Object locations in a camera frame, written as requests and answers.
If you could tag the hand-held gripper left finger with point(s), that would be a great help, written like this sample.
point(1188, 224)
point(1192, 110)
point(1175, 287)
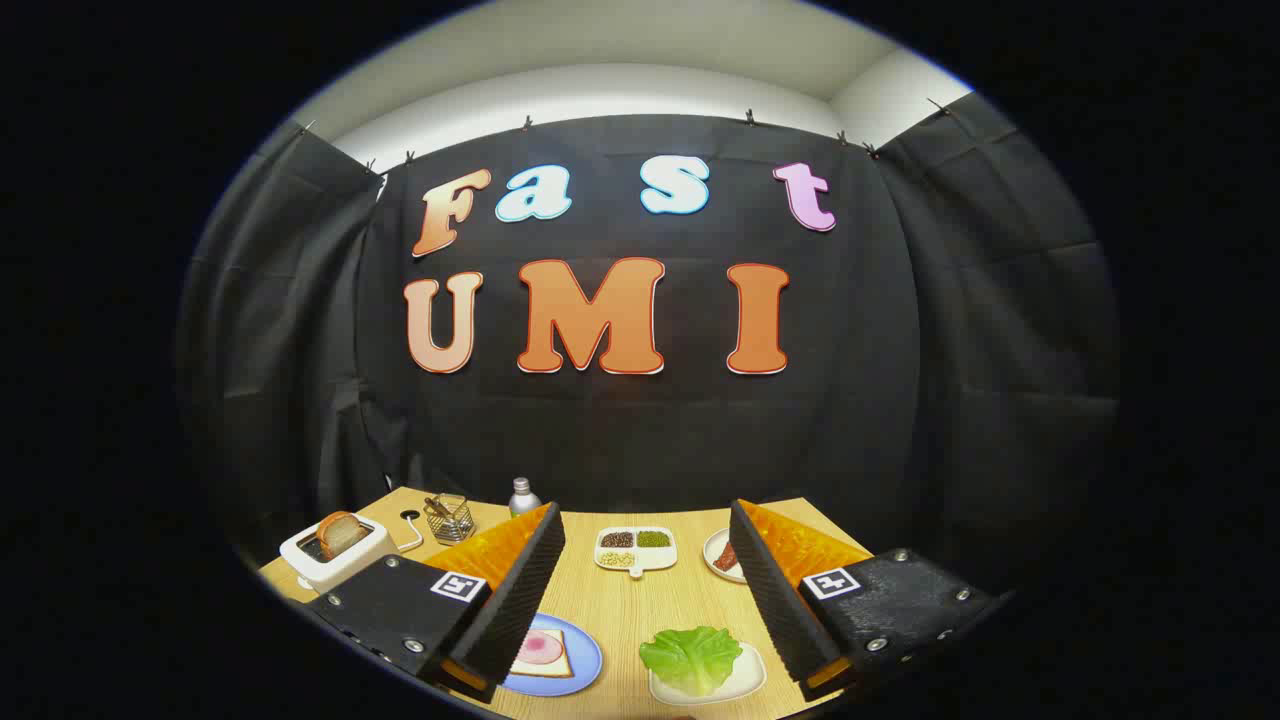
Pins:
point(520, 590)

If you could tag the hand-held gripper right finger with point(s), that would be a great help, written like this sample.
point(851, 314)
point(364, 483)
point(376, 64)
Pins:
point(775, 600)

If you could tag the green lettuce leaf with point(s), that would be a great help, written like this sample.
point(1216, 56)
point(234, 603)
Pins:
point(690, 655)

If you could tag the toasted bread slice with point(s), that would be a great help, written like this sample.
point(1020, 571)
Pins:
point(342, 533)

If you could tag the pink ham slice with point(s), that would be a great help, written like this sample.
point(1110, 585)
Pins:
point(542, 647)

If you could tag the brown meat piece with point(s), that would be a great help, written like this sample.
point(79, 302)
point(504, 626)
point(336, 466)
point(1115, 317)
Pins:
point(727, 557)

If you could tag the white oval plate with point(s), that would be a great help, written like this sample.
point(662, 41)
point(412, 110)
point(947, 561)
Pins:
point(712, 555)

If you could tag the white square plate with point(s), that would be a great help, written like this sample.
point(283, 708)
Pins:
point(750, 675)

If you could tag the white bread slice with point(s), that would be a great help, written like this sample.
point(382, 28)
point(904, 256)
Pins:
point(555, 668)

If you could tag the silver bottle with green label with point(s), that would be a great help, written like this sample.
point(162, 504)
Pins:
point(523, 500)

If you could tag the blue round plate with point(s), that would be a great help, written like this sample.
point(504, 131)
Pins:
point(588, 660)

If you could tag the white beans pile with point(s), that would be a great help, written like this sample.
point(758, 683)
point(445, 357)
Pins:
point(617, 559)

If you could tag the brown beans pile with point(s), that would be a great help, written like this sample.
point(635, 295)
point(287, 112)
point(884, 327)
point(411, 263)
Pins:
point(617, 540)

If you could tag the white divided dish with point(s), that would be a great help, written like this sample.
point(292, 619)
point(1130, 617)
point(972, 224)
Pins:
point(665, 556)

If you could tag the brown wooden utensils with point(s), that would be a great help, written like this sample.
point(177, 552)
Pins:
point(437, 503)

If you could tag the green beans pile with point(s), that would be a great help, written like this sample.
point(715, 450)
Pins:
point(654, 539)

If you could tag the white toaster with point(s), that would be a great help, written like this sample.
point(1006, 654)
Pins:
point(345, 565)

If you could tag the black backdrop cloth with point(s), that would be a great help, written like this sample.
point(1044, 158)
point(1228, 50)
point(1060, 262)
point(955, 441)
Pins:
point(650, 440)

